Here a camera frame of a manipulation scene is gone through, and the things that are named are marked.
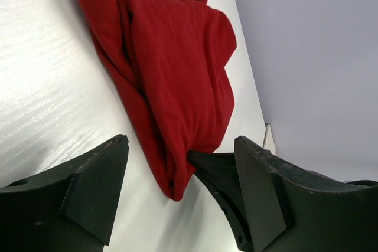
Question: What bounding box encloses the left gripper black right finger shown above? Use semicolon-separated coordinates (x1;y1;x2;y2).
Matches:
234;136;377;251

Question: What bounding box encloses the dark red t shirt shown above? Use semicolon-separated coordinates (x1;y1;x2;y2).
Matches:
78;0;237;201

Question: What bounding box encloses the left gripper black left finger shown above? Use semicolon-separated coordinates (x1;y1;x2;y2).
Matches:
1;135;129;251

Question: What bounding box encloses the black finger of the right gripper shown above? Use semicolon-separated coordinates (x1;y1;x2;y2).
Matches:
187;151;253;251

